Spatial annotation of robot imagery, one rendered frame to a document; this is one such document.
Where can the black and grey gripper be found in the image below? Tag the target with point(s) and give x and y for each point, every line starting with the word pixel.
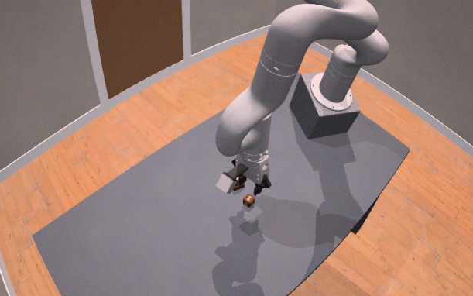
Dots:
pixel 258 171

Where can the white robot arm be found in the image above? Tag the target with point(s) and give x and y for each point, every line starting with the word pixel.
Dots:
pixel 248 117

